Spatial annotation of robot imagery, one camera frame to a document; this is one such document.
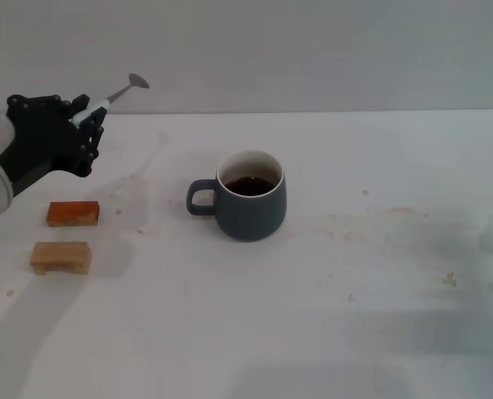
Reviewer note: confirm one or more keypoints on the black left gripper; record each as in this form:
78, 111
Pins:
42, 145

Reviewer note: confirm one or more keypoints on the dark coffee liquid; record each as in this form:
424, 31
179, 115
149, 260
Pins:
251, 186

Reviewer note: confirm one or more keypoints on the grey ceramic cup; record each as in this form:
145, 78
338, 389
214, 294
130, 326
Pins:
250, 216

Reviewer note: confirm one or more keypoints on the dark orange wooden block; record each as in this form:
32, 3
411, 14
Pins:
71, 214

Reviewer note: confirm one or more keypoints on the light wooden block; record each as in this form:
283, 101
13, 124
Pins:
59, 257

